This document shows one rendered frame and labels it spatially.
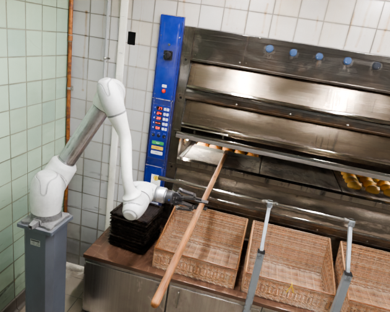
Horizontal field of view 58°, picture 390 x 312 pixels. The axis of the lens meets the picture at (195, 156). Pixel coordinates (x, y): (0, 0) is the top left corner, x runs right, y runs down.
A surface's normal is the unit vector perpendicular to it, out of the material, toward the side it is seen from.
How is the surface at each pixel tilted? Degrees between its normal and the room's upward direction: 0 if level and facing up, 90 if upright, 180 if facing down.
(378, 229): 70
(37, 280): 90
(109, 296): 90
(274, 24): 90
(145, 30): 90
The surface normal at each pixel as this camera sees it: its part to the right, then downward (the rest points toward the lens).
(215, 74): -0.15, -0.07
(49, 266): 0.52, 0.35
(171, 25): -0.22, 0.29
